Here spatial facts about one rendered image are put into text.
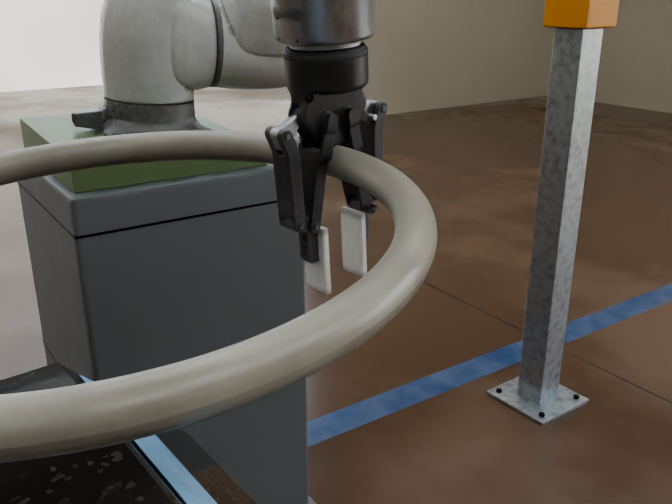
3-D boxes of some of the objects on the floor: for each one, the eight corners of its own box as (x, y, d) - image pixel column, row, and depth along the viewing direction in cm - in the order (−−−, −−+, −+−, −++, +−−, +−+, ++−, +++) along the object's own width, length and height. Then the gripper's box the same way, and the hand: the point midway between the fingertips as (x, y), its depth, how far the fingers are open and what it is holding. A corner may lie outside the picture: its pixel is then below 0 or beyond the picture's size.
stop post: (588, 402, 199) (648, -12, 161) (542, 426, 188) (594, -12, 150) (531, 372, 214) (573, -12, 176) (485, 393, 203) (520, -12, 165)
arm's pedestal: (39, 493, 163) (-22, 148, 135) (235, 423, 189) (218, 122, 161) (108, 651, 124) (42, 213, 96) (343, 534, 150) (344, 164, 123)
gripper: (363, 26, 70) (370, 243, 80) (218, 54, 60) (246, 300, 70) (422, 32, 65) (421, 263, 75) (275, 63, 55) (296, 326, 65)
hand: (335, 251), depth 71 cm, fingers closed on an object, 4 cm apart
